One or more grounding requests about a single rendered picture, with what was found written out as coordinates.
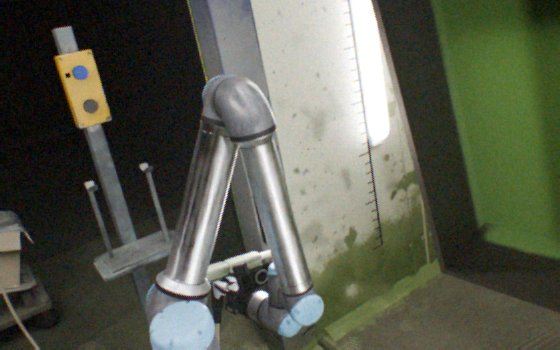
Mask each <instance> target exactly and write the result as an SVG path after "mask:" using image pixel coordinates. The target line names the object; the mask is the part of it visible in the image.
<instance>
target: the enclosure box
mask: <svg viewBox="0 0 560 350"><path fill-rule="evenodd" d="M370 3H371V7H372V10H373V14H374V17H375V21H376V25H377V28H378V32H379V36H380V40H381V43H382V47H383V50H384V54H385V58H386V62H387V65H388V69H389V72H390V76H391V84H392V87H393V91H394V94H395V98H396V102H397V106H398V109H399V112H400V116H401V120H402V124H403V128H404V132H405V134H406V138H407V142H408V146H409V150H410V154H411V156H412V160H413V168H414V172H415V176H416V178H417V182H418V186H419V190H420V194H421V198H422V200H423V204H424V208H425V212H426V216H427V219H428V223H429V226H430V230H431V234H432V238H433V241H434V248H435V252H436V256H437V260H438V263H439V267H440V270H441V273H444V274H447V275H450V276H453V277H455V278H458V279H461V280H463V281H466V282H469V283H475V284H477V285H480V286H483V287H486V288H489V289H492V290H495V291H497V292H499V293H502V294H505V295H508V296H511V297H514V298H517V299H519V300H522V301H525V302H528V303H531V304H537V305H538V306H541V307H544V308H547V309H550V310H553V311H556V312H559V313H560V0H370Z"/></svg>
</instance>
